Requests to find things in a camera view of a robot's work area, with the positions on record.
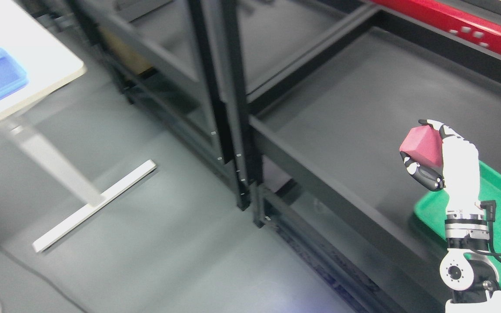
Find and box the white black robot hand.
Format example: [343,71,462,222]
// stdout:
[400,119,483,216]

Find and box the pink foam block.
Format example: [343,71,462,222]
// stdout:
[399,125,443,168]

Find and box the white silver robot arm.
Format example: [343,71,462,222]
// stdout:
[439,200,501,313]

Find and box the black metal shelf rack right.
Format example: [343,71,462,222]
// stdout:
[205,0,501,313]

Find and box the black metal shelf rack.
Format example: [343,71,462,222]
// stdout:
[16,0,260,211]
[205,0,501,313]

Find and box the black metal shelf rack left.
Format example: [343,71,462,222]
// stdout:
[16,0,260,211]

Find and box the red metal machine bar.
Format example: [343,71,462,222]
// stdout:
[375,0,501,55]

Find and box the brown cardboard box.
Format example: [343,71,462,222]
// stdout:
[97,26,153,74]

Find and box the white desk with leg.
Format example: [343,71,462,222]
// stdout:
[0,0,157,253]

